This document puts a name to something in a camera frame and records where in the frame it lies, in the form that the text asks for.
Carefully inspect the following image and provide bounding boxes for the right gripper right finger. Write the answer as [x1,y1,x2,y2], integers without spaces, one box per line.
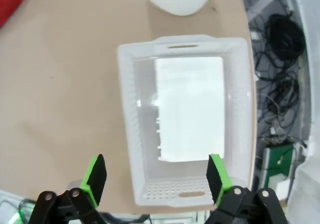
[206,153,288,224]

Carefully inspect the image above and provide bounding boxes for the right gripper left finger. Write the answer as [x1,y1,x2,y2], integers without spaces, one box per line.
[27,153,110,224]

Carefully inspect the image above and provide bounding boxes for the green box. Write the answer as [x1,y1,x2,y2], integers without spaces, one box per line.
[263,144,296,185]

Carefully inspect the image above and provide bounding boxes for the white perforated plastic basket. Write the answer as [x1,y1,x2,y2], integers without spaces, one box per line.
[116,34,253,207]

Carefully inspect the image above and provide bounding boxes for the large white table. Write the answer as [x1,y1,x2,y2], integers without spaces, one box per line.
[287,0,320,224]

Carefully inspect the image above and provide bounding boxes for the tangled black floor cables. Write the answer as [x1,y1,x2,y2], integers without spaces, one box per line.
[252,12,306,145]

